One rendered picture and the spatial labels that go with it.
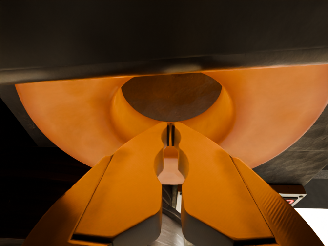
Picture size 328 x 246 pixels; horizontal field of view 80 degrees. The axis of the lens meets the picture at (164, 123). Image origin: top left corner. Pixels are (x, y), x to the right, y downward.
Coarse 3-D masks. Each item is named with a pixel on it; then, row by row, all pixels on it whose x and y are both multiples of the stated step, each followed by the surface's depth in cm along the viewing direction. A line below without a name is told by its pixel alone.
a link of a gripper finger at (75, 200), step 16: (96, 176) 8; (80, 192) 8; (64, 208) 7; (80, 208) 7; (48, 224) 6; (64, 224) 6; (32, 240) 6; (48, 240) 6; (64, 240) 6; (80, 240) 6
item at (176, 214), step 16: (0, 160) 30; (16, 160) 29; (32, 160) 29; (48, 160) 29; (64, 160) 29; (0, 176) 23; (16, 176) 23; (32, 176) 23; (48, 176) 24; (64, 176) 24; (80, 176) 25
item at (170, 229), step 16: (0, 192) 23; (16, 192) 23; (32, 192) 23; (48, 192) 23; (64, 192) 24; (0, 208) 21; (16, 208) 22; (32, 208) 22; (48, 208) 22; (0, 224) 20; (16, 224) 21; (32, 224) 21; (176, 224) 32; (0, 240) 19; (16, 240) 19; (160, 240) 27; (176, 240) 31
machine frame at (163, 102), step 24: (0, 96) 19; (144, 96) 18; (168, 96) 18; (192, 96) 18; (216, 96) 18; (0, 120) 26; (24, 120) 21; (168, 120) 20; (0, 144) 25; (24, 144) 25; (48, 144) 24; (312, 144) 23; (264, 168) 37; (288, 168) 37; (312, 168) 36
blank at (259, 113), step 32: (32, 96) 9; (64, 96) 9; (96, 96) 9; (224, 96) 12; (256, 96) 9; (288, 96) 9; (320, 96) 9; (64, 128) 11; (96, 128) 11; (128, 128) 13; (192, 128) 14; (224, 128) 11; (256, 128) 11; (288, 128) 11; (96, 160) 13; (256, 160) 13
